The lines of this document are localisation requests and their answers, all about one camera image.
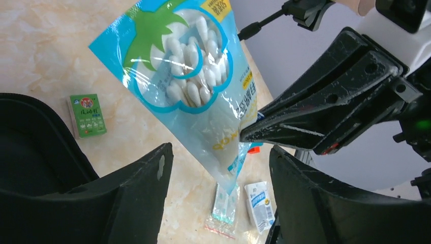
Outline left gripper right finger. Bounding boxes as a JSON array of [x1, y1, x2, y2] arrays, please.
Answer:
[[269, 146, 430, 243]]

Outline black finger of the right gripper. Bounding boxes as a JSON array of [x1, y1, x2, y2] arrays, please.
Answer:
[[239, 27, 423, 155]]

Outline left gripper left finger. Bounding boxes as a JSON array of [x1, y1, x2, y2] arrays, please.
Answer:
[[1, 143, 173, 243]]

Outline white blue dressing pouch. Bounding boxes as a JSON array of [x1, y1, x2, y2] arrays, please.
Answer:
[[244, 181, 275, 234]]

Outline teal gauze packet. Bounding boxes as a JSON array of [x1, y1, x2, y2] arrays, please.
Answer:
[[204, 184, 240, 239]]

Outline blue cotton swab bag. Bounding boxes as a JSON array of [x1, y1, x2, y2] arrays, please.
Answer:
[[89, 1, 258, 192]]

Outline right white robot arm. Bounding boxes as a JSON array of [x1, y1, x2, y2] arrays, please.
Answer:
[[239, 1, 430, 161]]

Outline red black medicine kit bag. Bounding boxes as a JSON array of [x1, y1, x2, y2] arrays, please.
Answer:
[[1, 93, 99, 196]]

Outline orange red block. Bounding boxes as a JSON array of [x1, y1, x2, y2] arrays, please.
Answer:
[[248, 143, 263, 154]]

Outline small green box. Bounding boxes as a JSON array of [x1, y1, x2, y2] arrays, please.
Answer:
[[67, 94, 107, 139]]

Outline black microphone stand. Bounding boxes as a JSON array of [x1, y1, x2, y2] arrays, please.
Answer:
[[237, 0, 376, 42]]

